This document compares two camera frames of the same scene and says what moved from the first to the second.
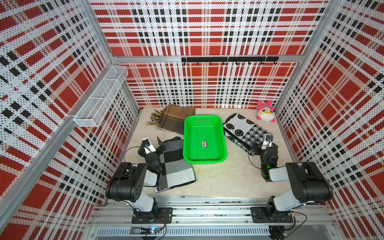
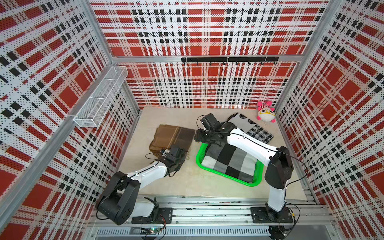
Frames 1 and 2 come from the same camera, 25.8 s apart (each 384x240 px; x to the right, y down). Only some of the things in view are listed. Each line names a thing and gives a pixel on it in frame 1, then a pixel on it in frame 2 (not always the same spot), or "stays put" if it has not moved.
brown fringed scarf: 171,118 → 167,135
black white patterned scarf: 244,132 stays put
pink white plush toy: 265,112 stays put
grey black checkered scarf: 174,171 → 231,160
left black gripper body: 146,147 → 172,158
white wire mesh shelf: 92,113 stays put
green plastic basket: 203,139 → 258,170
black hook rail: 235,59 stays put
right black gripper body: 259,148 → 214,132
